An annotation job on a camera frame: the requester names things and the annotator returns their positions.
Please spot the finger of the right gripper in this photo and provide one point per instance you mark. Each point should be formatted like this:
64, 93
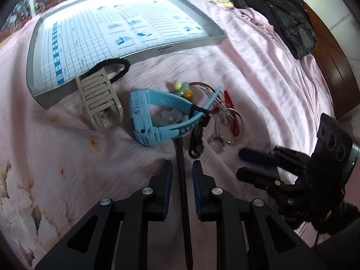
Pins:
264, 157
257, 178

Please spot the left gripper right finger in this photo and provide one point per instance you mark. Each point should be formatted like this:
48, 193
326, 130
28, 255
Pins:
250, 235

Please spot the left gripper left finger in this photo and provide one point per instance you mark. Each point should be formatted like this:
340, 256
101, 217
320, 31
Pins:
114, 234

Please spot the beige hair claw clip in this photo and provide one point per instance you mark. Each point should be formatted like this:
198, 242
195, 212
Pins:
101, 106

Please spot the pink bed sheet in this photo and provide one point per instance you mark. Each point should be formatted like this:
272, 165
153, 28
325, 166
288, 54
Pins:
54, 168

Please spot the wooden headboard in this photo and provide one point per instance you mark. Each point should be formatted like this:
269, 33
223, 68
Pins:
337, 50

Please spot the blue kids smartwatch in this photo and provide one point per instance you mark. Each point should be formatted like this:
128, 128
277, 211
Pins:
158, 116

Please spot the black jacket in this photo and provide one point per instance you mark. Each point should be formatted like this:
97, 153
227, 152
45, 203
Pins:
290, 21

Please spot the silver tray with grid sheet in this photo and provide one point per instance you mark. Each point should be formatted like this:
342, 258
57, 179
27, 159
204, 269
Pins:
71, 39

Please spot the black strap clasp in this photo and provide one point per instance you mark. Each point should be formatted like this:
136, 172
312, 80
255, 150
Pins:
196, 146

